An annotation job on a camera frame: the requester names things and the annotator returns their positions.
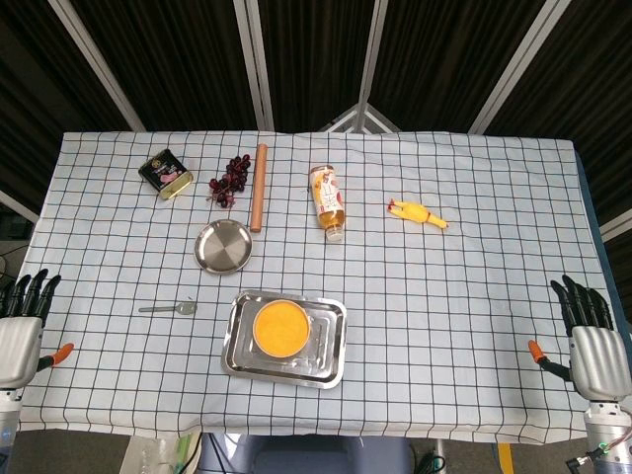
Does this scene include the tea bottle with white cap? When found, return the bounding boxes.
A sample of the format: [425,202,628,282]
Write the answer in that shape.
[309,165,346,243]

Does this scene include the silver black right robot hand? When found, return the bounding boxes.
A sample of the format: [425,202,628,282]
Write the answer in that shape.
[527,275,632,402]

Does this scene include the white triangular partition foot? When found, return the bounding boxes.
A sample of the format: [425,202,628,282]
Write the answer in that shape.
[319,102,402,133]

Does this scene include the rectangular stainless steel tray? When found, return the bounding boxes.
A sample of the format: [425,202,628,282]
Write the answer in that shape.
[220,289,349,390]

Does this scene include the clear plastic bag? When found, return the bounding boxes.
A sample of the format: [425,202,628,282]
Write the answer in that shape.
[120,434,201,474]

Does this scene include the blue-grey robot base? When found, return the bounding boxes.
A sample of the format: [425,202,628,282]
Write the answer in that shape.
[197,433,414,474]

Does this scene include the wooden rolling pin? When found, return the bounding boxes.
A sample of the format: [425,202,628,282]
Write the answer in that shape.
[249,143,269,233]

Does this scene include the white partition frame bar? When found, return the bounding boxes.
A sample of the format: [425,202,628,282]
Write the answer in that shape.
[599,209,632,243]
[0,190,40,224]

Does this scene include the white bowl of yellow soup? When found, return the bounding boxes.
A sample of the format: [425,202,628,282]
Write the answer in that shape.
[252,299,313,359]

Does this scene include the double white partition frame post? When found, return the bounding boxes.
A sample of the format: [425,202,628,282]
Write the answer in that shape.
[232,0,276,133]

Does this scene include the white blue checkered tablecloth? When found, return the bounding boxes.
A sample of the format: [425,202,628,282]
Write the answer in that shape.
[0,130,621,443]

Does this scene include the round stainless steel plate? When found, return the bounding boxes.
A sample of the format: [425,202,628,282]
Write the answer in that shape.
[194,219,254,276]

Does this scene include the black luncheon meat can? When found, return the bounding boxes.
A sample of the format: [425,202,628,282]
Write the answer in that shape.
[137,148,194,201]

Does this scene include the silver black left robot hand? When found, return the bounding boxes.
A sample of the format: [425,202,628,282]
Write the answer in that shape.
[0,269,75,391]

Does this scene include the yellow rubber chicken toy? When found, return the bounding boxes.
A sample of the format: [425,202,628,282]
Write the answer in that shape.
[386,197,450,231]

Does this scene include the bunch of dark red grapes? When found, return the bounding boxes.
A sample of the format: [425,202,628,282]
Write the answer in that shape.
[205,154,252,208]

